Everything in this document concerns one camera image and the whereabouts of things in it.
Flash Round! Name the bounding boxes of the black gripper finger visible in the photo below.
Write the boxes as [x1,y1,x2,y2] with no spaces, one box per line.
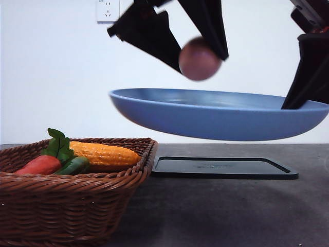
[107,0,183,73]
[178,0,229,61]

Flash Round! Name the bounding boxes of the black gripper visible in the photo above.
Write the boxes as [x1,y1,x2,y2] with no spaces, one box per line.
[281,0,329,110]

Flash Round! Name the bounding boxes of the blue round plate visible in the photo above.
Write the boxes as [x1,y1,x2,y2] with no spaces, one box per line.
[110,88,329,141]

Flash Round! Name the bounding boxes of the brown woven wicker basket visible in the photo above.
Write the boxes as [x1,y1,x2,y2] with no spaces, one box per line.
[0,137,158,247]

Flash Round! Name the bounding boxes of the yellow toy corn cob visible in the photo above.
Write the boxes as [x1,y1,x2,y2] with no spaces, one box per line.
[69,141,141,165]

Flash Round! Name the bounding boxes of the black rectangular tray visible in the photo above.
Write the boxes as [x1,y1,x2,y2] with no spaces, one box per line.
[150,156,299,179]

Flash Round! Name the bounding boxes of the green toy cucumber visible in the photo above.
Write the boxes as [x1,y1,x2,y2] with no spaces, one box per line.
[57,156,91,175]

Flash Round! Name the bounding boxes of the orange-red toy carrot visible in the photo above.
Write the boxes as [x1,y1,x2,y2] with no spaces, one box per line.
[16,155,62,175]

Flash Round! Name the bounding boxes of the white wall power socket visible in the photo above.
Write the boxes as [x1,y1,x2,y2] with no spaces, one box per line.
[97,0,120,24]

